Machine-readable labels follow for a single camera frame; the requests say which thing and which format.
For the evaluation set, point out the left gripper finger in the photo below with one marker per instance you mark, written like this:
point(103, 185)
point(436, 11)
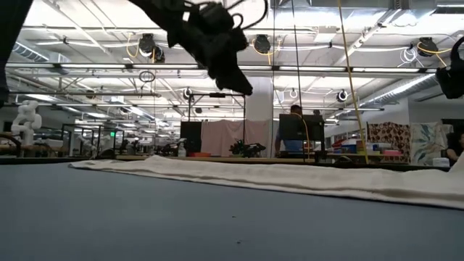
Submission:
point(233, 79)

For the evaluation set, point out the white checked towel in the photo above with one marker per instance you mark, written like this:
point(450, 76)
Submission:
point(290, 179)

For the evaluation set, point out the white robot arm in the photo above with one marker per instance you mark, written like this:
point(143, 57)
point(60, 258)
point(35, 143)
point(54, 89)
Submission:
point(27, 119)

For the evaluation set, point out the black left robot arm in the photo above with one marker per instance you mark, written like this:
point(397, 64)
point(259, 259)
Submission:
point(156, 11)

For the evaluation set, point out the pink hanging cloth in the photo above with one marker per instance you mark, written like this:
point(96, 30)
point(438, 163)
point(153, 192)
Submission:
point(224, 136)

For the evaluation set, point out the green leaf fabric panel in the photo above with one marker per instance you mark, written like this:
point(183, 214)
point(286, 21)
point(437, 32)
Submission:
point(431, 141)

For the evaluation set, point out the small black robot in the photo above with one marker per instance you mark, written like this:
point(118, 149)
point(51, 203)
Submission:
point(246, 148)

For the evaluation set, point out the small black monitor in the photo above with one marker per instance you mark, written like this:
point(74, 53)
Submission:
point(191, 136)

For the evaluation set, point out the white tub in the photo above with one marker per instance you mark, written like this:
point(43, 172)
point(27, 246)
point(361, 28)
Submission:
point(440, 162)

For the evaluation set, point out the brown floral fabric panel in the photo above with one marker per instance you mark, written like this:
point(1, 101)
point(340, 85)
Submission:
point(389, 137)

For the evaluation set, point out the white spray bottle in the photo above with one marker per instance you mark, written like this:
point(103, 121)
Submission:
point(182, 149)

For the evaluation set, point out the black rig frame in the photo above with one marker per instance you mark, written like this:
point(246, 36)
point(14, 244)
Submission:
point(216, 95)

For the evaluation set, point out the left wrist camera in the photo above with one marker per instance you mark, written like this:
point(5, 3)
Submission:
point(214, 16)

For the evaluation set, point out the black frame cage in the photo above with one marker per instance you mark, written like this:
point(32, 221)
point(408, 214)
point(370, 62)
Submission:
point(62, 141)

